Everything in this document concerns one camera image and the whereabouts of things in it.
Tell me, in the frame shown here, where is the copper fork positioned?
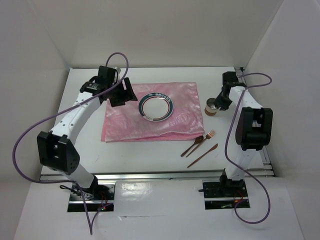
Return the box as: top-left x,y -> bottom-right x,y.
186,130 -> 216,157

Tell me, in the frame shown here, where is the copper knife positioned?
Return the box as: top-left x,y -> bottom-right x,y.
187,143 -> 219,168

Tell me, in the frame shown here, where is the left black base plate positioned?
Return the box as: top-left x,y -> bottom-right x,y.
60,183 -> 116,213

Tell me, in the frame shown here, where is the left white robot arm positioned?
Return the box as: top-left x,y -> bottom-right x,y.
36,66 -> 137,200

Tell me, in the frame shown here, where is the white plate green rim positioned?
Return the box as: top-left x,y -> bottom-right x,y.
138,92 -> 174,122

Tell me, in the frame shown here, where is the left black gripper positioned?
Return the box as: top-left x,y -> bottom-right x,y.
107,77 -> 137,108

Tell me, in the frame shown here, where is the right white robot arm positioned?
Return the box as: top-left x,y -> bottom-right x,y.
214,71 -> 273,196

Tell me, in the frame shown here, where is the aluminium right side rail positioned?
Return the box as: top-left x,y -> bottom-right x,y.
237,71 -> 273,171

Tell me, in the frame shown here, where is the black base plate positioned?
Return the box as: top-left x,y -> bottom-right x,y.
198,181 -> 250,210
60,183 -> 116,213

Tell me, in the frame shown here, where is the aluminium rail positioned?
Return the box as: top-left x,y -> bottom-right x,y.
40,169 -> 275,181
237,71 -> 273,171

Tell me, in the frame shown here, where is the aluminium front rail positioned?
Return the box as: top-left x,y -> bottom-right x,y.
40,169 -> 275,181

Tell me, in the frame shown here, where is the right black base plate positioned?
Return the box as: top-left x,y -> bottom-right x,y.
198,181 -> 250,210

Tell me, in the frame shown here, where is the metal cup cork sleeve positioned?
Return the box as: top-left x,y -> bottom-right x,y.
204,97 -> 220,117

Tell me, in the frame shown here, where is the pink floral satin cloth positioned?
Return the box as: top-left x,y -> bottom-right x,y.
101,82 -> 205,143

